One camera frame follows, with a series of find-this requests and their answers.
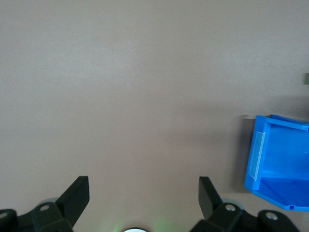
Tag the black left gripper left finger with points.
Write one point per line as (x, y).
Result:
(70, 203)

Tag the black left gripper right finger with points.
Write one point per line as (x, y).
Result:
(210, 203)

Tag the blue plastic storage bin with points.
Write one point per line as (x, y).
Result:
(285, 157)

